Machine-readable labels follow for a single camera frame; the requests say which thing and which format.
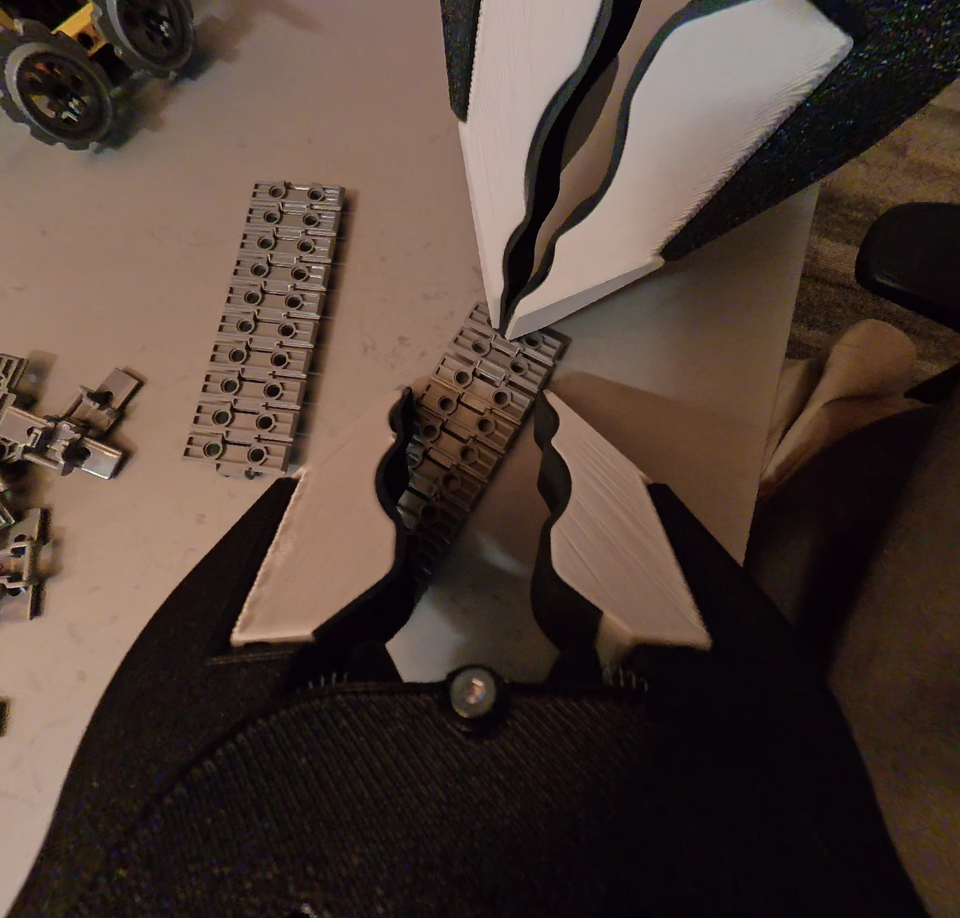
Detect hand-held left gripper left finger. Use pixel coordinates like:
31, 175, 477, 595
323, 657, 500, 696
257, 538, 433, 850
231, 387, 417, 648

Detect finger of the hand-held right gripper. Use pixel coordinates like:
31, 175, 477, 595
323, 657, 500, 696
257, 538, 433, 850
506, 0, 856, 339
457, 0, 650, 330

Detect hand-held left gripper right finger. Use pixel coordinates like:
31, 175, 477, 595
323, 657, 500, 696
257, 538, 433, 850
528, 388, 712, 668

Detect short grey track strip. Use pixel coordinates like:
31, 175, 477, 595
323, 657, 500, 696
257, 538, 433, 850
393, 302, 570, 597

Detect assembled grey track strip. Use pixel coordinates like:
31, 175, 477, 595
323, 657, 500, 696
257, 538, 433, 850
182, 179, 348, 478

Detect pile of grey track links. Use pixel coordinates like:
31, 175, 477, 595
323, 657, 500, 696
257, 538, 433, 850
0, 352, 144, 623

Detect person's black shoe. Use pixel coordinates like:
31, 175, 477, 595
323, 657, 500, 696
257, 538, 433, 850
855, 202, 960, 319

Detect person's beige trousers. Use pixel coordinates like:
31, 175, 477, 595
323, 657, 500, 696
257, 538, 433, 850
761, 318, 920, 495

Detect person's grey clothing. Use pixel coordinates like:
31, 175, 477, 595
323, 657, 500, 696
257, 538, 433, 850
746, 378, 960, 918

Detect yellow black brick vehicle model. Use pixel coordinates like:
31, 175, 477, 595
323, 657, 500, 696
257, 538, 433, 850
0, 0, 198, 153

